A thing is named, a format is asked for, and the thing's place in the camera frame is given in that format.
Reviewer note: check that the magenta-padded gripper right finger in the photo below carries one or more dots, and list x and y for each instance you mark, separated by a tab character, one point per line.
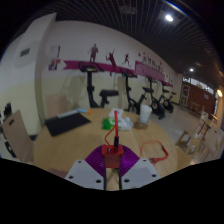
141	173

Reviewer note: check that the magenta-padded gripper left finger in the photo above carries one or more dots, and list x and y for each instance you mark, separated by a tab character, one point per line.
83	173

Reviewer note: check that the round wooden coaster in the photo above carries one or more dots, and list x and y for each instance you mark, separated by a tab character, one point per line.
140	126

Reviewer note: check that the black mouse pad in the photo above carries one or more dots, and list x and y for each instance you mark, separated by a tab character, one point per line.
66	124

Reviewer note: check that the green wet wipes pack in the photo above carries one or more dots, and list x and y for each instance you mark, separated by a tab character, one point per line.
107	125

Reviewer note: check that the white paper cup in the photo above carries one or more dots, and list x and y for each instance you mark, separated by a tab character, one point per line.
145	114

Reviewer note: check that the blue orange marker pen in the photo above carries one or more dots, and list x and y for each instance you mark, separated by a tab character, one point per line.
83	110

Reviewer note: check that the white tissue box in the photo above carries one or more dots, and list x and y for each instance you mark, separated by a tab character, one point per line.
115	113

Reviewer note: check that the light wooden chair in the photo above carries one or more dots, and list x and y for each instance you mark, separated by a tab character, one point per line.
18	133
56	105

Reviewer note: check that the black bag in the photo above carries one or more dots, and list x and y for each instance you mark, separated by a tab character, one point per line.
10	150

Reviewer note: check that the black exercise bikes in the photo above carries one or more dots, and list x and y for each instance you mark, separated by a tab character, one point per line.
89	83

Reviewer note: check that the ceiling lights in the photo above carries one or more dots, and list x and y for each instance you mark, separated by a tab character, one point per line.
169	17

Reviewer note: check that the wall posters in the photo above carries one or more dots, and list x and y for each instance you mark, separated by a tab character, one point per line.
55	53

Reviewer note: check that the grey wall vent plate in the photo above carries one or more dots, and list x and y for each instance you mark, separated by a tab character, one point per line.
24	52

